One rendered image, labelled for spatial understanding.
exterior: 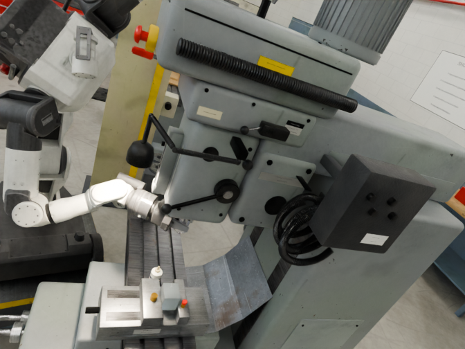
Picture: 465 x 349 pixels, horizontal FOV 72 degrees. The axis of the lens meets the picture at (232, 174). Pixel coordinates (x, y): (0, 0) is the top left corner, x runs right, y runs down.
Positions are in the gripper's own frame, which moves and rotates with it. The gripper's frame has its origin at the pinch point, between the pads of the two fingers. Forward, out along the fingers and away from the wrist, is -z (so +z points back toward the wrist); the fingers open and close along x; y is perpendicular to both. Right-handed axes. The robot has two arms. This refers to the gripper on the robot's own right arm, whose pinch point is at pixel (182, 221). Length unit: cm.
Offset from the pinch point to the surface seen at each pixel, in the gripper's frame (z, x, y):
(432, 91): -245, 468, -59
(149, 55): 24, -1, -47
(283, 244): -28.2, -17.0, -19.6
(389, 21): -28, 3, -76
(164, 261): 2.0, 11.9, 31.8
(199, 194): -2.5, -9.8, -18.9
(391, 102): -219, 525, -16
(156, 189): 10.1, -6.9, -12.5
